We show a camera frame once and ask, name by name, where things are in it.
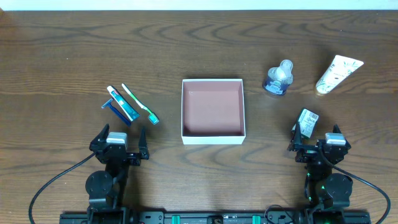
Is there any green white toothbrush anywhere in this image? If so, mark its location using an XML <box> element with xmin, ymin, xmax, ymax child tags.
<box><xmin>121</xmin><ymin>83</ymin><xmax>160</xmax><ymax>125</ymax></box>

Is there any blue disposable razor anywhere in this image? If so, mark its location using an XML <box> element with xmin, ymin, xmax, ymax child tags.
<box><xmin>101</xmin><ymin>99</ymin><xmax>131</xmax><ymax>126</ymax></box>

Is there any white cardboard box pink inside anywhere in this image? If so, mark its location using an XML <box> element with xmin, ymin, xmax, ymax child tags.
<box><xmin>181</xmin><ymin>78</ymin><xmax>246</xmax><ymax>145</ymax></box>

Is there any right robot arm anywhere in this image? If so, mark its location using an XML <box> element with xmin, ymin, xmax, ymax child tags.
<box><xmin>287</xmin><ymin>122</ymin><xmax>353</xmax><ymax>223</ymax></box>

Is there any green white soap packet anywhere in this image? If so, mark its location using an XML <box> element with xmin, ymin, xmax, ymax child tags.
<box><xmin>297</xmin><ymin>108</ymin><xmax>319</xmax><ymax>139</ymax></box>

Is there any white floral lotion tube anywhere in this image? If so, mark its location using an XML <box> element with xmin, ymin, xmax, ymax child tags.
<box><xmin>315</xmin><ymin>55</ymin><xmax>364</xmax><ymax>95</ymax></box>

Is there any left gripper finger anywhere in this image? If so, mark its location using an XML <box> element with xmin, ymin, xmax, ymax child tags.
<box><xmin>138</xmin><ymin>127</ymin><xmax>149</xmax><ymax>160</ymax></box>
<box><xmin>94</xmin><ymin>124</ymin><xmax>109</xmax><ymax>144</ymax></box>

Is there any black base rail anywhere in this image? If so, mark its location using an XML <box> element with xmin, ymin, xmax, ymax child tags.
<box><xmin>59</xmin><ymin>209</ymin><xmax>371</xmax><ymax>224</ymax></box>

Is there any small toothpaste tube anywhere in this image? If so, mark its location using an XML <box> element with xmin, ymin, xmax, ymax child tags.
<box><xmin>107</xmin><ymin>85</ymin><xmax>139</xmax><ymax>121</ymax></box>

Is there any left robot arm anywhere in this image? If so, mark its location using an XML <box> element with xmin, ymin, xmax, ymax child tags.
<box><xmin>85</xmin><ymin>124</ymin><xmax>150</xmax><ymax>224</ymax></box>

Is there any clear blue sanitizer bottle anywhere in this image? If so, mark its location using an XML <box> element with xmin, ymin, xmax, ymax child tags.
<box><xmin>263</xmin><ymin>59</ymin><xmax>294</xmax><ymax>96</ymax></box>

